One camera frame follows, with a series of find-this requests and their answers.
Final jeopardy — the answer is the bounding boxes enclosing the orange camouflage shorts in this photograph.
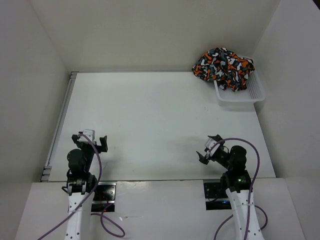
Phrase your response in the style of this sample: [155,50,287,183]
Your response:
[191,47,255,92]

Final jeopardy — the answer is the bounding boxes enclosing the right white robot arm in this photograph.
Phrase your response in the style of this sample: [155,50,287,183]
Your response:
[198,134,268,240]

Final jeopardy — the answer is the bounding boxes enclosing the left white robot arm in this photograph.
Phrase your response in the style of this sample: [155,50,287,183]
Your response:
[65,129,108,240]

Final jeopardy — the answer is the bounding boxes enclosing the white perforated plastic basket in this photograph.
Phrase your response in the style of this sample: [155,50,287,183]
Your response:
[213,70,266,109]

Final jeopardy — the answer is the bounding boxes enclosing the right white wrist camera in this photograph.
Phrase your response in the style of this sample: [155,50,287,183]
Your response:
[204,137,220,156]

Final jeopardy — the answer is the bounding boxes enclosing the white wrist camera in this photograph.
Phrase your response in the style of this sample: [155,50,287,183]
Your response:
[204,137,220,156]
[78,129,95,143]

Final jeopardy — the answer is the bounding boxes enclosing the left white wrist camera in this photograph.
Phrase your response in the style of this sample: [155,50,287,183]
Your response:
[78,129,95,143]

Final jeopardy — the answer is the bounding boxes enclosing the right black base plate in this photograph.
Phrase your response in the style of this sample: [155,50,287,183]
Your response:
[203,181,231,211]

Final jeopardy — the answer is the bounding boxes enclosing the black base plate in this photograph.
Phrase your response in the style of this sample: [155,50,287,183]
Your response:
[203,181,231,211]
[91,182,117,213]

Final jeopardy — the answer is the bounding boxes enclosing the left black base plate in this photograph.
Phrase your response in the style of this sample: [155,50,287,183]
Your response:
[91,182,117,213]

